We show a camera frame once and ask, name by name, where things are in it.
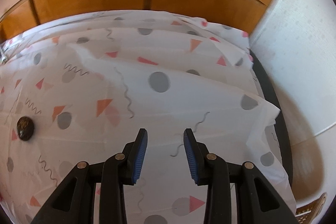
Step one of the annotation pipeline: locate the dark brown passion fruit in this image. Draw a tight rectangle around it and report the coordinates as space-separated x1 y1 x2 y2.
17 116 35 141

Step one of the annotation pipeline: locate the white patterned tablecloth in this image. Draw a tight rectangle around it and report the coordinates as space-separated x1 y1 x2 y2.
1 10 296 223

